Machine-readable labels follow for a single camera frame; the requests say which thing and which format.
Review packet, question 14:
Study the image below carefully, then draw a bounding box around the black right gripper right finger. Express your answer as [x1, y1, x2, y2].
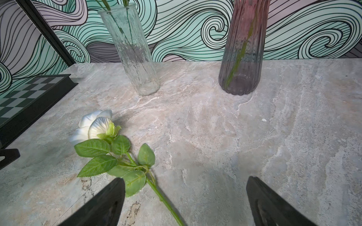
[246, 176, 316, 226]

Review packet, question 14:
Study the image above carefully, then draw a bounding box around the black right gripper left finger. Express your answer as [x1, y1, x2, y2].
[60, 178, 125, 226]

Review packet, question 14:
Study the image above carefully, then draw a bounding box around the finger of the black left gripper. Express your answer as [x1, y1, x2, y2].
[0, 149, 20, 170]

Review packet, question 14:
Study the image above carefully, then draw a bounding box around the white rose flower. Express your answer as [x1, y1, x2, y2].
[69, 109, 184, 226]
[224, 12, 258, 88]

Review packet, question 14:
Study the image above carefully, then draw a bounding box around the orange marigold flower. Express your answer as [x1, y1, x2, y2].
[97, 1, 136, 60]

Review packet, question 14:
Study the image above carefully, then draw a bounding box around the black white chessboard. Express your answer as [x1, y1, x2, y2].
[1, 74, 77, 149]

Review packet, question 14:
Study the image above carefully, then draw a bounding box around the purple glass vase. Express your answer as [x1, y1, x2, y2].
[218, 0, 270, 96]

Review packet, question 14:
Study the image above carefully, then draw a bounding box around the clear glass vase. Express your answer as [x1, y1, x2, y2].
[98, 1, 160, 96]

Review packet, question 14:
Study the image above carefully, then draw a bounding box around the black frame post left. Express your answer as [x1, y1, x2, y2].
[16, 0, 76, 66]

